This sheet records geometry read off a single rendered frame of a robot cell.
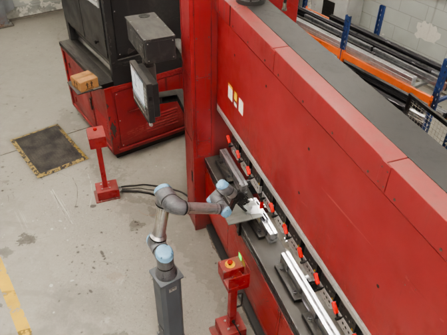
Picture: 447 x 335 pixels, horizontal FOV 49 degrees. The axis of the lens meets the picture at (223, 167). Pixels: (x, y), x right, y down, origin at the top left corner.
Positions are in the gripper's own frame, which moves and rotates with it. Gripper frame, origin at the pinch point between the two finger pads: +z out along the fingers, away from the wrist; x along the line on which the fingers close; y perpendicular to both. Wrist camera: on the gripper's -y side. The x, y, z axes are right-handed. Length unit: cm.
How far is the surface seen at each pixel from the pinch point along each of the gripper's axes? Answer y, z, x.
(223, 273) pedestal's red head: -34.4, 2.8, -34.7
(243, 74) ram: 58, -69, 35
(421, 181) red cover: 106, -79, -126
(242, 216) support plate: -4.7, -2.9, -5.1
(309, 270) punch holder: 27, -4, -76
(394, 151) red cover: 105, -80, -108
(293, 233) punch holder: 29, -13, -54
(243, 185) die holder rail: 0.0, 5.7, 31.4
